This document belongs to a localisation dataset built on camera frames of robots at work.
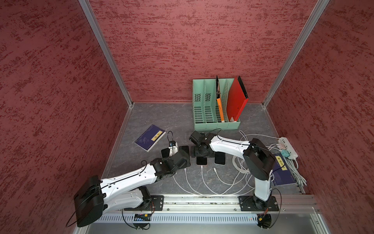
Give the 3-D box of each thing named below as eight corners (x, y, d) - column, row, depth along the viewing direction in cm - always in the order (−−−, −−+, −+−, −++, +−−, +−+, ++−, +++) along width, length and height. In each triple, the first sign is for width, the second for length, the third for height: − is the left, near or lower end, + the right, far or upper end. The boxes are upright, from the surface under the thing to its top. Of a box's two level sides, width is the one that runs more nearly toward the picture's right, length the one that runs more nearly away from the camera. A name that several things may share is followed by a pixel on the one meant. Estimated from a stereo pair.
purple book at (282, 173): (275, 185, 83) (276, 184, 81) (264, 154, 95) (265, 153, 93) (296, 185, 83) (298, 184, 81) (283, 154, 95) (284, 153, 93)
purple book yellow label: (135, 143, 99) (134, 142, 97) (153, 125, 109) (152, 123, 107) (148, 152, 94) (147, 151, 93) (166, 132, 105) (165, 131, 103)
